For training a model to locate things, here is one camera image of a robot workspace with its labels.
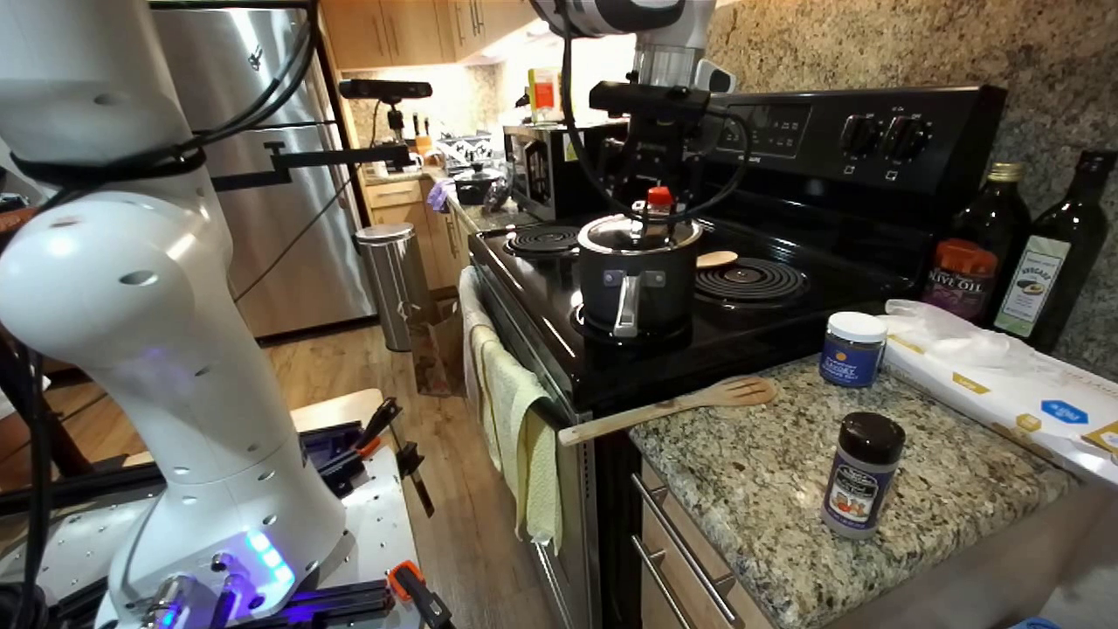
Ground robot mounting table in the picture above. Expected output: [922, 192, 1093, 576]
[0, 386, 427, 629]

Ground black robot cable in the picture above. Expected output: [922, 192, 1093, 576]
[11, 0, 326, 190]

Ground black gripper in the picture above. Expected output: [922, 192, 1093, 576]
[615, 109, 707, 225]

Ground glass pot lid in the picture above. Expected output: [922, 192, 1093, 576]
[572, 209, 707, 258]

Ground orange handled clamp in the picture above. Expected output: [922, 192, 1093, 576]
[379, 557, 456, 629]

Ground dark bottle with white label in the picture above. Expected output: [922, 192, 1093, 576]
[993, 147, 1118, 353]

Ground black electric stove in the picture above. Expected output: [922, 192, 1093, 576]
[463, 79, 1008, 629]

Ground blue jar with white lid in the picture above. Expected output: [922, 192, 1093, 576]
[817, 307, 891, 392]

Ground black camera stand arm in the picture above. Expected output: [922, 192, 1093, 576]
[211, 100, 418, 197]

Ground black pot with steel handle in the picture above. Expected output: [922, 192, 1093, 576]
[570, 225, 707, 347]

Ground black toaster oven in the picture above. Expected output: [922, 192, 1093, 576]
[498, 120, 640, 225]

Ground orange container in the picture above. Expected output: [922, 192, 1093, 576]
[529, 68, 561, 123]

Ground spice jar with black lid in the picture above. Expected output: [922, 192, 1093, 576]
[821, 410, 908, 541]

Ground white plastic bag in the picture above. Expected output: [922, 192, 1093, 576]
[877, 296, 1118, 487]

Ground black stereo camera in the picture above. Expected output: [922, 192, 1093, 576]
[335, 78, 437, 105]

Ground black clamp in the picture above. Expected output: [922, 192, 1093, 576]
[395, 438, 437, 521]

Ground small round wooden disc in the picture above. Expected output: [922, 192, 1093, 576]
[690, 244, 743, 272]

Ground stainless steel refrigerator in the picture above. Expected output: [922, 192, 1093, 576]
[150, 4, 379, 344]

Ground wooden drawer cabinet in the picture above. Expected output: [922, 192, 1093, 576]
[625, 450, 1118, 629]

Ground dark bottle with orange label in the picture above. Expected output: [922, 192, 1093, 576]
[922, 158, 1033, 328]

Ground pale yellow dish towel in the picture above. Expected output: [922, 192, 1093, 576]
[453, 262, 570, 557]

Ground wooden upper cabinets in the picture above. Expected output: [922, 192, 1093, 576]
[318, 0, 538, 71]

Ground steel trash can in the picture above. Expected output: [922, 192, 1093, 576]
[354, 220, 434, 356]

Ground spice jar with red lid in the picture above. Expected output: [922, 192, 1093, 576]
[643, 181, 678, 225]

